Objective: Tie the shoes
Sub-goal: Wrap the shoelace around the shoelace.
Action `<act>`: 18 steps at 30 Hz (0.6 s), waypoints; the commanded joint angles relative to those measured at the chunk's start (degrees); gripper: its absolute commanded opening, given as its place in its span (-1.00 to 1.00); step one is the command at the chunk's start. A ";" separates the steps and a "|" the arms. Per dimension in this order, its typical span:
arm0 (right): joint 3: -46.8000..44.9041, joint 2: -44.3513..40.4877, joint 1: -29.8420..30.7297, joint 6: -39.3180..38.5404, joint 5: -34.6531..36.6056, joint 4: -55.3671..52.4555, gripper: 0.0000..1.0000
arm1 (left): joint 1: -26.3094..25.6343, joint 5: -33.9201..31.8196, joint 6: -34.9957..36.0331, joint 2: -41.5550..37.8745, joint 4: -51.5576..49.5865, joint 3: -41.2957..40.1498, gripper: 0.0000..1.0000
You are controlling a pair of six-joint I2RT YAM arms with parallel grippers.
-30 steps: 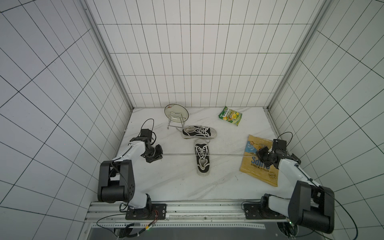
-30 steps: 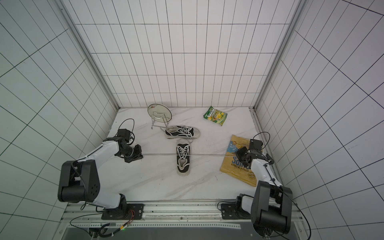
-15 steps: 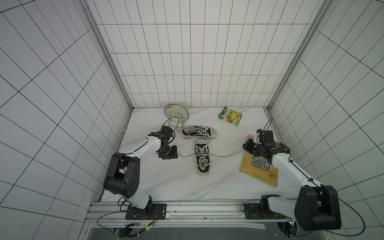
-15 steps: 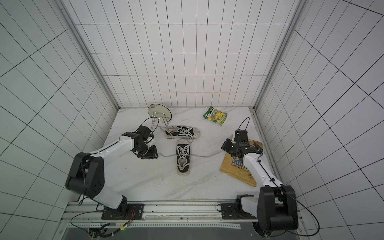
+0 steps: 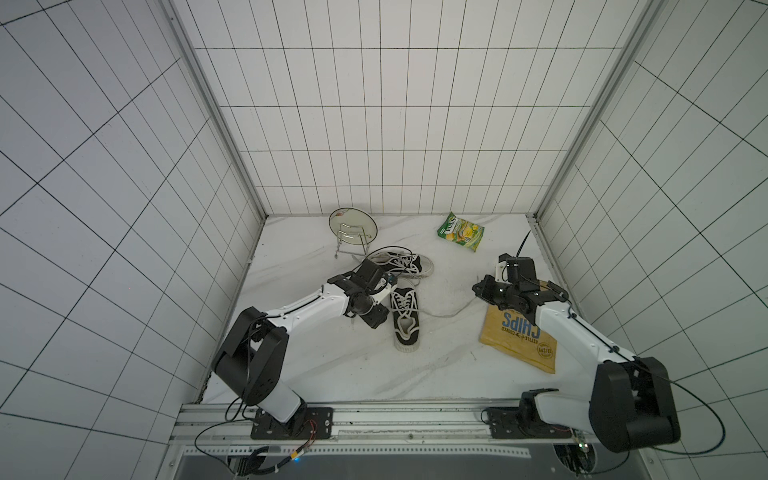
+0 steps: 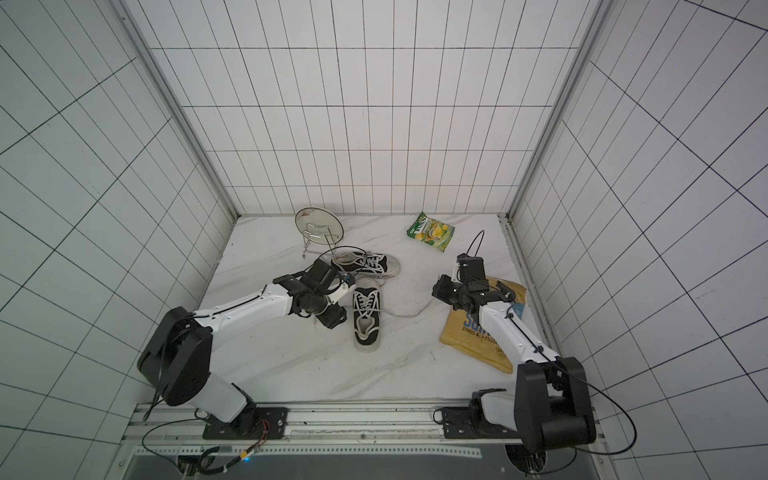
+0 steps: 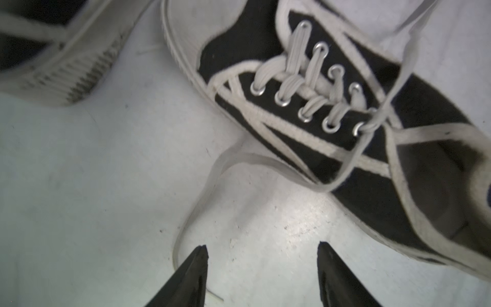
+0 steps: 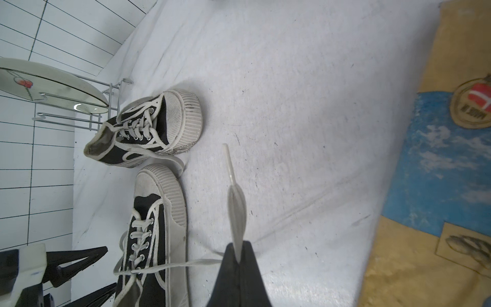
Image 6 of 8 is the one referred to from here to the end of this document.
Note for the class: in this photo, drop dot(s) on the round mirror on wire stand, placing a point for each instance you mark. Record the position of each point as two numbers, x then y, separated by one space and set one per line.
318 226

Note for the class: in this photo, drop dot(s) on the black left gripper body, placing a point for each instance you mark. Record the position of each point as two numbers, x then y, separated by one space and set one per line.
320 304

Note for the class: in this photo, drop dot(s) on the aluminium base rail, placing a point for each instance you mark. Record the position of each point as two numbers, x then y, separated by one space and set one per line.
344 425

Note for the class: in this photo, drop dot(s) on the black white sneaker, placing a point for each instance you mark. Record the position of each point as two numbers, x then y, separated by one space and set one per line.
366 318
366 263

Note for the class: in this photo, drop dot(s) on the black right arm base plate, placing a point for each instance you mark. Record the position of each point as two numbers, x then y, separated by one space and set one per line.
467 423

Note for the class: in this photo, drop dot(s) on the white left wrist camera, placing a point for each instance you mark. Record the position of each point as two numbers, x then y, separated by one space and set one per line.
346 286

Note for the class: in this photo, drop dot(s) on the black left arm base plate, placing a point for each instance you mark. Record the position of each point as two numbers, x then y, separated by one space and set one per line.
252 423

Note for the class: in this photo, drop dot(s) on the green spring tea snack bag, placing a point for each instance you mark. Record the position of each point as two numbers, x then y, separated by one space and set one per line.
431 232

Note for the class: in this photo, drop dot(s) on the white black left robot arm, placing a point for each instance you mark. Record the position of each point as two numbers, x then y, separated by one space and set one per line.
176 360

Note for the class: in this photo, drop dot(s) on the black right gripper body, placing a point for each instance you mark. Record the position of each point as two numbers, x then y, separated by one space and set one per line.
455 294

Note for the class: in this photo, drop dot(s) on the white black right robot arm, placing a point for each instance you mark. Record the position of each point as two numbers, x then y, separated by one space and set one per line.
550 406

